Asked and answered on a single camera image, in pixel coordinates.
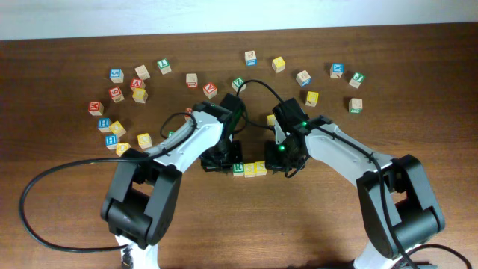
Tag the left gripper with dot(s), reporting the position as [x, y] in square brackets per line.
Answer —
[208, 164]

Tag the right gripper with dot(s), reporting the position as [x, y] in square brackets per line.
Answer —
[272, 161]

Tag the green r block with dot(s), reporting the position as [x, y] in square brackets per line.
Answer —
[355, 106]
[238, 169]

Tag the yellow S block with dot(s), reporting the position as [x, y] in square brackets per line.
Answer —
[249, 170]
[260, 168]

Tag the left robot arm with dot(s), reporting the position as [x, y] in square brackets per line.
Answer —
[141, 200]

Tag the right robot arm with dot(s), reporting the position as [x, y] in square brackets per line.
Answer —
[398, 206]

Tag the yellow umbrella block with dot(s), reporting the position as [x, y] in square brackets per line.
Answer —
[271, 120]

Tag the yellow block pencil side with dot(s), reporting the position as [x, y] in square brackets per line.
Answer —
[312, 98]

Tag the blue D block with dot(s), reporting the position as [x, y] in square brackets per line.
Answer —
[303, 78]

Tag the yellow top block far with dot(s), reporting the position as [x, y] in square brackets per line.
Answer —
[278, 64]

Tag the red Q block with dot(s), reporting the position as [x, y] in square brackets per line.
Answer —
[188, 111]

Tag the red A block centre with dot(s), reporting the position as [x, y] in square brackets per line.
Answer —
[210, 90]

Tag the red a block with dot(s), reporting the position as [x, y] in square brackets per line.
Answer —
[137, 83]
[210, 90]

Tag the green Z block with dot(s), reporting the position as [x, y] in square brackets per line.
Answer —
[238, 84]

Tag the blue X block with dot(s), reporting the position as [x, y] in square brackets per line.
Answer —
[336, 70]

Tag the blue side block far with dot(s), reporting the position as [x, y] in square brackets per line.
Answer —
[250, 58]

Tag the green J block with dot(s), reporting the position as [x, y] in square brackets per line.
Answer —
[357, 79]

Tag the red side plain block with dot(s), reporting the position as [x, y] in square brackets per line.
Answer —
[191, 80]

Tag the yellow C block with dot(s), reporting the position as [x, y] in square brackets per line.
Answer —
[144, 141]

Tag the yellow block upper left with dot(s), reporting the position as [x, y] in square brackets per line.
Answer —
[140, 95]

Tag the yellow O block lower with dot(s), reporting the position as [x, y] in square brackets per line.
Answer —
[121, 148]

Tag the yellow o block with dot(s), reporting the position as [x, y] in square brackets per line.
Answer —
[121, 148]
[117, 129]

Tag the green L block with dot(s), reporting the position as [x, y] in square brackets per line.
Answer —
[164, 66]

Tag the yellow O block upper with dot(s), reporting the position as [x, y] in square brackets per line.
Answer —
[117, 129]

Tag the red A block left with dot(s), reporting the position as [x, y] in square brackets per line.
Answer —
[137, 83]

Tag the blue plus block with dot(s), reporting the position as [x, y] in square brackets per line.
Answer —
[111, 141]

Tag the plain wooden block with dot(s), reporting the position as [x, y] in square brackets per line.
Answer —
[142, 72]

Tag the red 6 block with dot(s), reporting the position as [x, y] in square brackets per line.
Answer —
[116, 94]

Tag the blue H block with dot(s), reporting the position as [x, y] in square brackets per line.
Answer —
[103, 125]

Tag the blue S block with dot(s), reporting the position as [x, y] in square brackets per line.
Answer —
[116, 76]

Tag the red M block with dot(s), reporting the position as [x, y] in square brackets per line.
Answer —
[96, 108]

